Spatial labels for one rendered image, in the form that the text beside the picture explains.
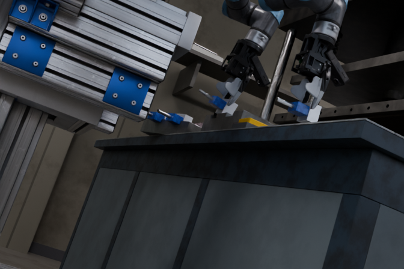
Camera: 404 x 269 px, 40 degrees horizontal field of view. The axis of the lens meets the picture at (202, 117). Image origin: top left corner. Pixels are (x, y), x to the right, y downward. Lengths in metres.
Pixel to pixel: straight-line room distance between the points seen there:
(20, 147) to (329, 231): 0.78
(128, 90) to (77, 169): 3.19
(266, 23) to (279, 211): 0.76
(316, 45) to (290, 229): 0.62
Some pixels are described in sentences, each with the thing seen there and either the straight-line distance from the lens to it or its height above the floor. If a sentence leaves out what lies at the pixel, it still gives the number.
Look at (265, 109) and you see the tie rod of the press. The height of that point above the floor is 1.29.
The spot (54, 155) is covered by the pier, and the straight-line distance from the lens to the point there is 4.26.
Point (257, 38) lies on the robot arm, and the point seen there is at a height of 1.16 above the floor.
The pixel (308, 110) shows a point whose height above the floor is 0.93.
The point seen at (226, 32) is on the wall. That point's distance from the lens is 4.90.
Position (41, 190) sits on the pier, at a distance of 4.25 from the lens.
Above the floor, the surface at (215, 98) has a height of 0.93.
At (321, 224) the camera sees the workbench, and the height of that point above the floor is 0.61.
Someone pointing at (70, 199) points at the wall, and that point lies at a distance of 4.44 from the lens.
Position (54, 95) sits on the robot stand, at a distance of 1.35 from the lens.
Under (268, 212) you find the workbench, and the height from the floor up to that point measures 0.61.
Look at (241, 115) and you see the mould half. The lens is 1.59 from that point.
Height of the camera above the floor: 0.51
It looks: 12 degrees up
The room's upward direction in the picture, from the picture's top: 19 degrees clockwise
